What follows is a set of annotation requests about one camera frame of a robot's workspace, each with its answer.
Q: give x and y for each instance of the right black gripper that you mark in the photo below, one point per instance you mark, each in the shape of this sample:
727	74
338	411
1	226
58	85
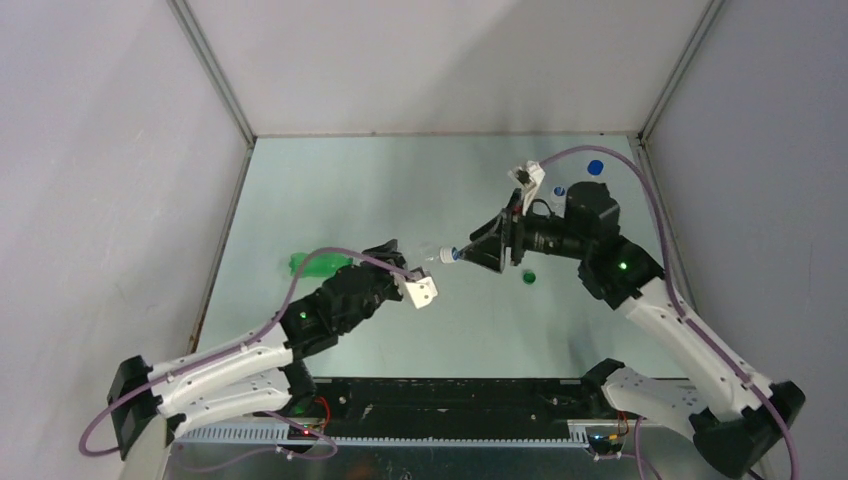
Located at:
506	231

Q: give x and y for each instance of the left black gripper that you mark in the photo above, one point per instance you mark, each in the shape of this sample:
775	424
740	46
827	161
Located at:
388	253

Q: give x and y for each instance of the green bottle cap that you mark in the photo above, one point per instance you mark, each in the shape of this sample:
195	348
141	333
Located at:
528	277

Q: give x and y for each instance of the white bottle cap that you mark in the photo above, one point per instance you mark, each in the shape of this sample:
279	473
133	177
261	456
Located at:
448	255

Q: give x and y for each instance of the green plastic bottle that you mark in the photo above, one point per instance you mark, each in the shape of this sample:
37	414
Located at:
321	266

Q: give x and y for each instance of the clear plastic bottle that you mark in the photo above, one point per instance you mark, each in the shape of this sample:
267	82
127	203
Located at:
427	253

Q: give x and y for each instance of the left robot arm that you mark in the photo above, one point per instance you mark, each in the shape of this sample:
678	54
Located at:
259	370

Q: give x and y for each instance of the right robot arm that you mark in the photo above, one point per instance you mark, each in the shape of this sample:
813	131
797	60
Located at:
732	414

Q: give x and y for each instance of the clear bottle white-blue cap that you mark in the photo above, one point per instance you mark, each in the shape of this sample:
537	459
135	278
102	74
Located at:
558	200

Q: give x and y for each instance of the pepsi bottle blue cap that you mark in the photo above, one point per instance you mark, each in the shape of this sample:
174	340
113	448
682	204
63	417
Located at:
593	171

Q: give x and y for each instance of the left circuit board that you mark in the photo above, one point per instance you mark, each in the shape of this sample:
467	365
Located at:
306	434

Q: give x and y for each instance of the circuit board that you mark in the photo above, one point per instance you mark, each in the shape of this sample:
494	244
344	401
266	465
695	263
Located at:
306	434
606	445

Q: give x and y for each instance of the right circuit board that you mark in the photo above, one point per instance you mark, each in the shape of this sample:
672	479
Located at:
606	445

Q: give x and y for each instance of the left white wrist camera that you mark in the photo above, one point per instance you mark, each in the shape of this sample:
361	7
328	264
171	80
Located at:
420	293

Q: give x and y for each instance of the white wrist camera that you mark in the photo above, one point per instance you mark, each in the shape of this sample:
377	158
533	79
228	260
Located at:
529	178
420	293

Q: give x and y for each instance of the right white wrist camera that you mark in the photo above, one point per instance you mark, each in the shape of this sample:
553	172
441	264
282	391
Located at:
529	178

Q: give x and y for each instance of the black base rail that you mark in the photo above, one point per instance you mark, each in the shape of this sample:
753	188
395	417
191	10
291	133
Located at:
451	409

